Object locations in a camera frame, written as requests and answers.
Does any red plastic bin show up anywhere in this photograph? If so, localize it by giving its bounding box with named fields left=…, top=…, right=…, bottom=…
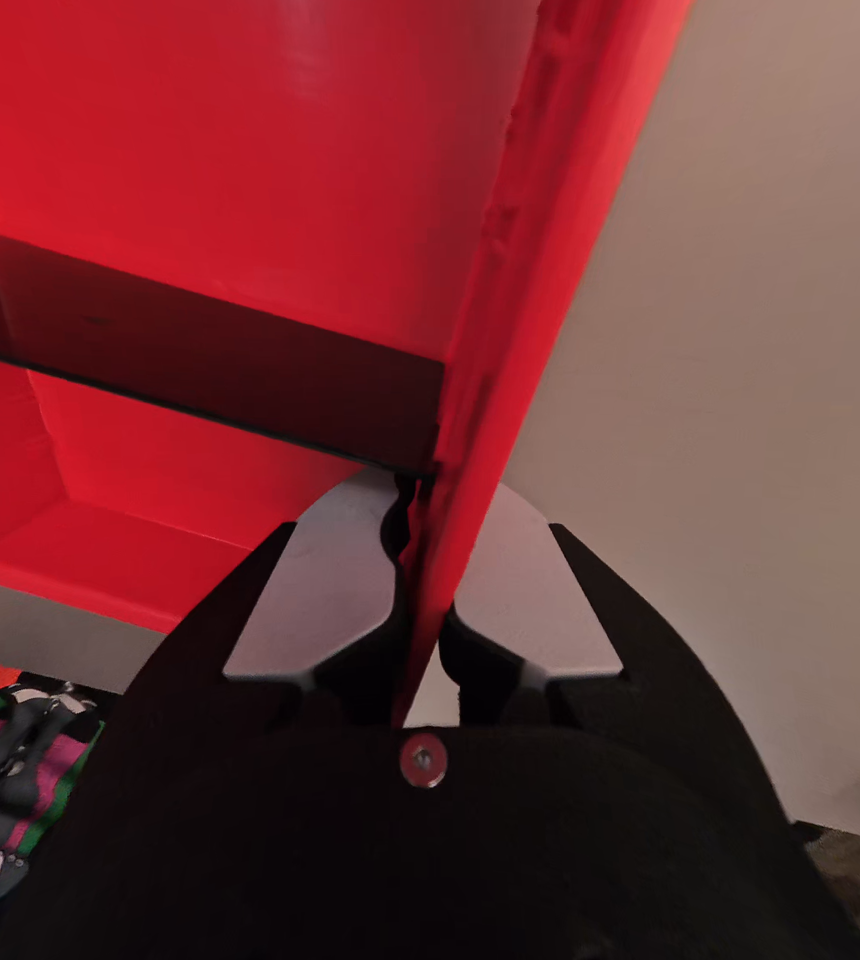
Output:
left=0, top=0, right=695, bottom=730

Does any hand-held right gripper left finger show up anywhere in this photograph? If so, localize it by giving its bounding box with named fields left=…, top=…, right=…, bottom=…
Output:
left=223, top=468, right=410, bottom=680

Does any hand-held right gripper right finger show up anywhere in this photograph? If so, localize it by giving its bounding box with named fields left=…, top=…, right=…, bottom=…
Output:
left=448, top=483, right=626, bottom=682

